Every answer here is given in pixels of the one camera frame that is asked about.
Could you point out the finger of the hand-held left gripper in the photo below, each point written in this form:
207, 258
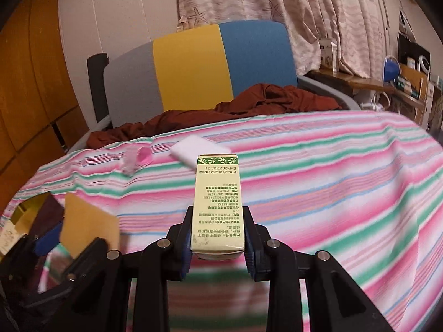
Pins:
91, 256
46, 242

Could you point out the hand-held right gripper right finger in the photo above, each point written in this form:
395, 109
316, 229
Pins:
250, 262

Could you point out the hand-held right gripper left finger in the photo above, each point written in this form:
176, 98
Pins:
185, 261

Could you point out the gold mirrored tray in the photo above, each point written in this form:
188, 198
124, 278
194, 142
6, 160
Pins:
27, 214

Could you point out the brown cardboard box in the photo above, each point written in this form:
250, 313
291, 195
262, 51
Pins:
90, 221

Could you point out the cream box with leaf band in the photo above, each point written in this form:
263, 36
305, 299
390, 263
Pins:
218, 207

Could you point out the striped pink green tablecloth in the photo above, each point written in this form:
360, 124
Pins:
311, 197

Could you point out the wooden wardrobe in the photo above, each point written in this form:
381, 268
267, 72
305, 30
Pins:
31, 93

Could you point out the rust brown cloth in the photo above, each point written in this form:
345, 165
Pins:
270, 100

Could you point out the black foam cylinder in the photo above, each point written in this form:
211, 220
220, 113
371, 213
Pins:
98, 86

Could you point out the grey yellow blue chair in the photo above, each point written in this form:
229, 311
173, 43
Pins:
193, 65

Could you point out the wooden side table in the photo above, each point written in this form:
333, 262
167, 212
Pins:
360, 83

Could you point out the white carton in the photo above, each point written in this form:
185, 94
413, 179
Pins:
327, 55

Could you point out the blue round object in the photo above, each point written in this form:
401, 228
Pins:
391, 69

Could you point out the open cardboard box with items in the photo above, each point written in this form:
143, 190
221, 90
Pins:
412, 83

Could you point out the patterned beige curtain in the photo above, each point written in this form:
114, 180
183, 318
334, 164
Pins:
277, 3

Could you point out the black board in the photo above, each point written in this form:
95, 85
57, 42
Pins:
412, 50

